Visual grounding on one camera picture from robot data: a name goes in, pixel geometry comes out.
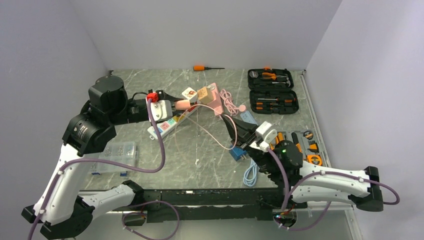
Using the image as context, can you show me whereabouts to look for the white cube socket tiger print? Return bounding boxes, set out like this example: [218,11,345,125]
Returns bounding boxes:
[181,87,198,103]

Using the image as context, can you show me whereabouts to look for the pink round plug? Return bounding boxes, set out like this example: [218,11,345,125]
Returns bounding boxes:
[238,104,247,112]

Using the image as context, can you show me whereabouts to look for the pink power cable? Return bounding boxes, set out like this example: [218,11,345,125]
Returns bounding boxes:
[219,88,240,117]

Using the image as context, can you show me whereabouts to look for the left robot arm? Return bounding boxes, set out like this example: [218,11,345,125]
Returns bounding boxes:
[21,75,192,240]

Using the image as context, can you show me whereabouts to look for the thin pink charging cable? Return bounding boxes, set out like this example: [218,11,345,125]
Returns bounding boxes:
[173,104,239,152]

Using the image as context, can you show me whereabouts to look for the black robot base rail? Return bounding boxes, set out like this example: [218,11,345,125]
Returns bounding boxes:
[110,188,308,223]

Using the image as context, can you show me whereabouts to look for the orange pliers in case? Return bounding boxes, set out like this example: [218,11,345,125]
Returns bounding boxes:
[261,72,289,82]

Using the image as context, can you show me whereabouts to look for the white power strip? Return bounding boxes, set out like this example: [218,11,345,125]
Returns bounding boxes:
[156,107,199,138]

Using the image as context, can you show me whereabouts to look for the pink power strip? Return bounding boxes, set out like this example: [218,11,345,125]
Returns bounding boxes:
[207,82,224,117]

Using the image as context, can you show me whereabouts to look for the orange handled screwdriver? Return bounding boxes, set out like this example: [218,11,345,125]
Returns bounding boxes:
[192,65,224,72]

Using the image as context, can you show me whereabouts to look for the dark blue cube socket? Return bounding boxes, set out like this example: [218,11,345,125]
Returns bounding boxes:
[229,146,248,162]

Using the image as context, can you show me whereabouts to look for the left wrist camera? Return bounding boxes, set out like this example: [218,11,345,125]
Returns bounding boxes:
[146,92,173,122]

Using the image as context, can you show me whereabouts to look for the yellow tape measure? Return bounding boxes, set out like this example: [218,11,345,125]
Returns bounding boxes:
[306,154,323,166]

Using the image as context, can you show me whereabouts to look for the grey tool tray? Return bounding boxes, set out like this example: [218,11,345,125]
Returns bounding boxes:
[274,129,325,166]

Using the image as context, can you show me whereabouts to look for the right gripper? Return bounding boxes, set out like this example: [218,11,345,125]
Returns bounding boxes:
[221,111,277,174]

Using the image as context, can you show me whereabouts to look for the light blue power strip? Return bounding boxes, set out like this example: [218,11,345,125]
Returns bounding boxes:
[240,110,258,125]

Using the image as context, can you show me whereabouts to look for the black tool case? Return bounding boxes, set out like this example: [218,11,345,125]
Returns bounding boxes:
[247,67,300,115]

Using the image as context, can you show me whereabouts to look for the beige cube socket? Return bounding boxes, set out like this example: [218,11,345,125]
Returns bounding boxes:
[197,86,214,105]

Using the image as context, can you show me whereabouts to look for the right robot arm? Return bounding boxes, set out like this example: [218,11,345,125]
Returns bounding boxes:
[221,114,384,212]

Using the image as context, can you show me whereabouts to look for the salmon usb charger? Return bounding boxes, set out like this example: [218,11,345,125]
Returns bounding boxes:
[174,99,191,111]

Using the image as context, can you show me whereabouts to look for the clear plastic screw box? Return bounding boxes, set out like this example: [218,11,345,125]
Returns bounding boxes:
[90,141,138,177]

